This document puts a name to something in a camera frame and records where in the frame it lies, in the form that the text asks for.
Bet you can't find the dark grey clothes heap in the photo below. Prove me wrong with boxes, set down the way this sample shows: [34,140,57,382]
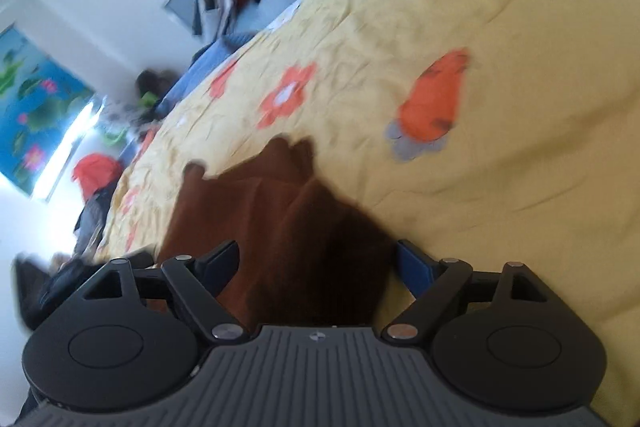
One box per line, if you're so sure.
[74,184,119,259]

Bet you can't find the floral patterned pillow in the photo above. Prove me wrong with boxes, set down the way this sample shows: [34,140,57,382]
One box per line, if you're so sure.
[97,102,142,134]

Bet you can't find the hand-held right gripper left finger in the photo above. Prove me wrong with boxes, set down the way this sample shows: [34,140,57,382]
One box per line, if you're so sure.
[82,239,249,347]

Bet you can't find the brown small garment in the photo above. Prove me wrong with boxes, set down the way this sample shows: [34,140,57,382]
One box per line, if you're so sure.
[157,134,402,329]

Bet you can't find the dark bag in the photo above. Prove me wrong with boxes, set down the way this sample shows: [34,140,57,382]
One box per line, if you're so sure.
[136,69,179,108]

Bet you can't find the blue lotus wall poster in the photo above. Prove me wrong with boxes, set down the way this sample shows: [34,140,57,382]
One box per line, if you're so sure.
[0,24,96,198]

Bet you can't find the dark cloth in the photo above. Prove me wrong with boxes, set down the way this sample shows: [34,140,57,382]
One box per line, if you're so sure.
[12,251,107,334]

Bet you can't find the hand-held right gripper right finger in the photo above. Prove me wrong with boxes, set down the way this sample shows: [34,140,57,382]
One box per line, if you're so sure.
[382,239,547,348]

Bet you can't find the grey-blue covered bundle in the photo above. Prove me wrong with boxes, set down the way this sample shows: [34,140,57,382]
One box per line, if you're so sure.
[232,0,307,36]

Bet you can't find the red-orange cloth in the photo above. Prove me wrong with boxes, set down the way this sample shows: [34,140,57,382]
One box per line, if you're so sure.
[71,153,124,198]

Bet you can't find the yellow floral bed sheet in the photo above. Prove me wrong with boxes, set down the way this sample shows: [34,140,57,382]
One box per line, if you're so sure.
[94,0,640,414]

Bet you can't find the blue quilted blanket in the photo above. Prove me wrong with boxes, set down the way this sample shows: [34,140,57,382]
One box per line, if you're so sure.
[155,32,257,118]

